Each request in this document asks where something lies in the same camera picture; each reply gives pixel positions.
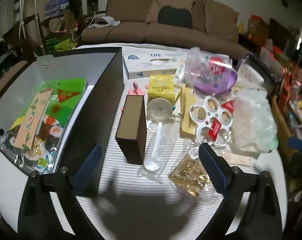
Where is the large black storage box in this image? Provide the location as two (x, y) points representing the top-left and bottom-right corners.
(0, 47), (124, 197)

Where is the green sushi seaweed package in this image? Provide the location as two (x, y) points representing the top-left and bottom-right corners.
(0, 78), (86, 174)

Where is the white plastic measuring spoon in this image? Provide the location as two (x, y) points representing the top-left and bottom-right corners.
(143, 122), (162, 172)

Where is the yellow tea box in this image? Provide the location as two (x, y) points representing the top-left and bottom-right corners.
(147, 75), (181, 105)

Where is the small brown cardboard box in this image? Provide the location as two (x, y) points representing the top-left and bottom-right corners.
(115, 95), (147, 165)

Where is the white device on sofa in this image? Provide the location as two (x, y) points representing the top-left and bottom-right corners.
(93, 16), (121, 28)

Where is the white tissue box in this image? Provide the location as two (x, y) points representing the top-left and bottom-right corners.
(122, 47), (188, 79)

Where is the brown sofa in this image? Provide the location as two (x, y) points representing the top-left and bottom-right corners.
(82, 0), (249, 60)

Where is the white sticker label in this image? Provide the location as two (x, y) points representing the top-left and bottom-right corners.
(36, 55), (60, 72)

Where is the purple plastic bowl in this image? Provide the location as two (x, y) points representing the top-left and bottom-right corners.
(194, 69), (238, 95)

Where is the yellow paper packet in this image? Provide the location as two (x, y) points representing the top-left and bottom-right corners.
(180, 87), (197, 135)

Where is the pink flower cookie cutter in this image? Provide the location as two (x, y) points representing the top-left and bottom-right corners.
(125, 82), (149, 109)

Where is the bag of golden candies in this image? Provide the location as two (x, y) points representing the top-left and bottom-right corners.
(168, 154), (209, 197)

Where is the black cushion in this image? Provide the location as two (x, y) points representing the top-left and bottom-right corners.
(158, 6), (193, 29)

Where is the clear lidded food container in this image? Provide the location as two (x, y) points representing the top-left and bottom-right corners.
(237, 53), (275, 92)

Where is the crumpled clear plastic bag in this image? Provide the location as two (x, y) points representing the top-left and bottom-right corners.
(232, 88), (278, 153)

